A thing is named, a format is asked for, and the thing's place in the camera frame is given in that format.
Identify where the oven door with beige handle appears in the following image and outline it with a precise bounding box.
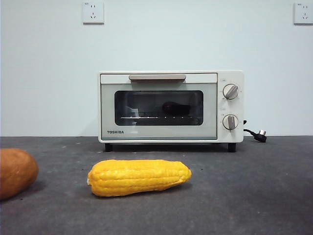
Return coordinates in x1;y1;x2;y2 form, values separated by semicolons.
100;72;218;141

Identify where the purple eggplant with green stem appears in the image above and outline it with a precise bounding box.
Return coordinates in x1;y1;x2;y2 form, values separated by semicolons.
162;100;193;116

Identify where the oven knob with upright pointer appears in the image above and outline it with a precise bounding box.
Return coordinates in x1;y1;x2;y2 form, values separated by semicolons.
222;114;239;130

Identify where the white Toshiba toaster oven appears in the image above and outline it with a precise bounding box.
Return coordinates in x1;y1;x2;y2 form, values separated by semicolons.
97;70;245;153

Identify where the oven knob with angled pointer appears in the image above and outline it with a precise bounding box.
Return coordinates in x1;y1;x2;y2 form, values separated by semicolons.
223;83;240;100

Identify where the yellow corn cob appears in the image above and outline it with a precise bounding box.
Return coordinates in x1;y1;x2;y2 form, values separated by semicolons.
87;159;193;197

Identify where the orange-brown potato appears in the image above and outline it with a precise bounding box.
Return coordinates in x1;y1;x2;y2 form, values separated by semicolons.
0;148;40;201

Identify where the oven wire rack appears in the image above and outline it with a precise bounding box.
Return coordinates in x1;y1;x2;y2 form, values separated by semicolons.
120;115;199;123

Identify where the black power plug with cord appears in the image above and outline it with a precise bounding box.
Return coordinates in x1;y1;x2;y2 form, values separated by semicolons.
243;119;268;142

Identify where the white wall socket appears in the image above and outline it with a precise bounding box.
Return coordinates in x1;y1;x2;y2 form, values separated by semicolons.
82;1;105;24
293;2;313;25

